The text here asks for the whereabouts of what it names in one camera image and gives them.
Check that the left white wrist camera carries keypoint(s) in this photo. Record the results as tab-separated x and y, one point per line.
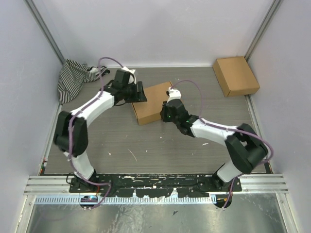
131	72

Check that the aluminium frame rail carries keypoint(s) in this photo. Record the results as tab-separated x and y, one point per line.
252	183

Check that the striped black white cloth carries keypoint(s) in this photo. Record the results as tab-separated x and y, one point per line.
72	77

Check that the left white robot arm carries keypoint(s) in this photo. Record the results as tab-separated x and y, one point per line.
71	132

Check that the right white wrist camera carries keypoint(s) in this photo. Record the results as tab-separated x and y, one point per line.
173	94

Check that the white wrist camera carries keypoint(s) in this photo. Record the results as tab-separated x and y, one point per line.
131	72
173	94

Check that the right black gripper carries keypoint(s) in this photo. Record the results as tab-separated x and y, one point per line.
164	112

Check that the slotted grey cable duct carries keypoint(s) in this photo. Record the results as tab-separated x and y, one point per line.
81	199

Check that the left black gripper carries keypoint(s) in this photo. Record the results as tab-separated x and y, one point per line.
140	96

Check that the folded brown cardboard box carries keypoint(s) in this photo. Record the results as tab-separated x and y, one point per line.
235	77

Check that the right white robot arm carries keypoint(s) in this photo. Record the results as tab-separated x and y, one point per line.
246	150

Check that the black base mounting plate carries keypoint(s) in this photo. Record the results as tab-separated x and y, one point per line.
154	185

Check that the brown cardboard box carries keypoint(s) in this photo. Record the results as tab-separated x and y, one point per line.
235	77
149	111

